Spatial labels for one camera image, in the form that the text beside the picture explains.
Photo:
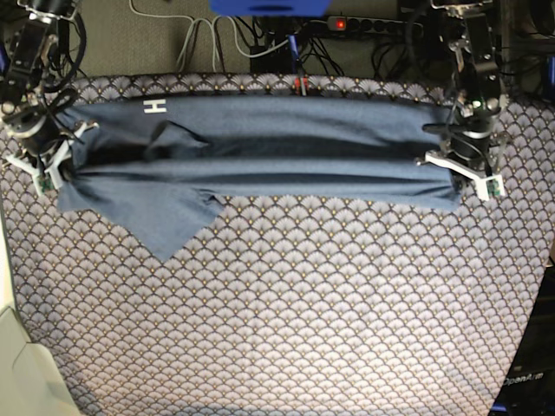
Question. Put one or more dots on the blue T-shirt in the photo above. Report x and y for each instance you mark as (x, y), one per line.
(159, 166)

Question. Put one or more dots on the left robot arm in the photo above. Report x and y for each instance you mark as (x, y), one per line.
(479, 92)

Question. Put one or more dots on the white plastic bin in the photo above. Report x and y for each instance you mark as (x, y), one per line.
(31, 383)

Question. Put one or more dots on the fan-patterned table cloth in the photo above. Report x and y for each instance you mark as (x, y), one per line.
(293, 305)

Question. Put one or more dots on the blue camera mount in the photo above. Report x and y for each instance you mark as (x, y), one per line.
(269, 7)

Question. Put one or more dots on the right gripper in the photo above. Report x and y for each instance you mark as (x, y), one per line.
(34, 124)

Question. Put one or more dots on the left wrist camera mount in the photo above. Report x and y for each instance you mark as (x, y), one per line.
(468, 169)

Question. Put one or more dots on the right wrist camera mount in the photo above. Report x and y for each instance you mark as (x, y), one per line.
(44, 169)

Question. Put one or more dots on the black power strip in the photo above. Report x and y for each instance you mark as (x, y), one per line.
(365, 25)

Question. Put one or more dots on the red table clamp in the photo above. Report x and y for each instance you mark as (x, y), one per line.
(301, 86)

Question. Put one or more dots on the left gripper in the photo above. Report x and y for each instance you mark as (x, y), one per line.
(478, 126)

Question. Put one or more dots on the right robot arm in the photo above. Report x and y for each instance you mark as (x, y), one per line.
(31, 94)

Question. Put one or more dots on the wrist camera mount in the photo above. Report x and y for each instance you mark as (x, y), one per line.
(468, 169)
(44, 169)

